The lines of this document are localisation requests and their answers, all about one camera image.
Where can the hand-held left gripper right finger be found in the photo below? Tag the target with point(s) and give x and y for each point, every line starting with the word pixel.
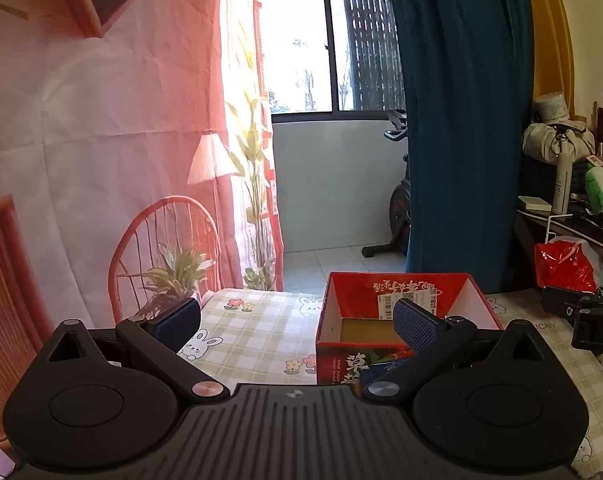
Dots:
pixel 416 327

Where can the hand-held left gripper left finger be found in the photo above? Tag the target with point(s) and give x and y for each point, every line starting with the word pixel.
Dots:
pixel 179 322

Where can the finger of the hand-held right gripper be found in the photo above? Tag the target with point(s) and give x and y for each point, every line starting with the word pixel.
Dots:
pixel 559 301

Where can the red cardboard box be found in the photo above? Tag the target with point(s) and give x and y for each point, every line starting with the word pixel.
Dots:
pixel 334 365

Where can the red plastic bag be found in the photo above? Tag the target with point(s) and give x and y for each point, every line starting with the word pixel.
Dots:
pixel 564 265

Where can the dark desk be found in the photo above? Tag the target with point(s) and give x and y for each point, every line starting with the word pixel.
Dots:
pixel 526 235

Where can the checked bunny tablecloth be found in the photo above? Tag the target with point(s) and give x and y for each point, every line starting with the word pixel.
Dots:
pixel 261 330

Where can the pale notebook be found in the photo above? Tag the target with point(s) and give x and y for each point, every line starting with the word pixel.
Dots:
pixel 534 203

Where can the white spray can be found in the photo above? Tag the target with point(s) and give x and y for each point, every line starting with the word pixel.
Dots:
pixel 562 185

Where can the green plush toy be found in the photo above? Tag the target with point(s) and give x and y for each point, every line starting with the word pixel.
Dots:
pixel 601 185

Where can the black exercise bike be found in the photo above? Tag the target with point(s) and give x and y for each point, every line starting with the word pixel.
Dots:
pixel 399 205

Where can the cream fabric bag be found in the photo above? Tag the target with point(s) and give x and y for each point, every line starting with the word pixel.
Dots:
pixel 546 142

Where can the teal curtain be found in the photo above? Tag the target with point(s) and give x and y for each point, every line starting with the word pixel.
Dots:
pixel 461 110

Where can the pink printed backdrop cloth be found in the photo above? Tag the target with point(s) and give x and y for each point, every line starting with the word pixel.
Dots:
pixel 106 110

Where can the yellow curtain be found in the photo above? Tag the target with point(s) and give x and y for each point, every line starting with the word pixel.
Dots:
pixel 556 35

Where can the dark framed window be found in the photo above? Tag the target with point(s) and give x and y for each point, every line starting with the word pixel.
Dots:
pixel 296 50

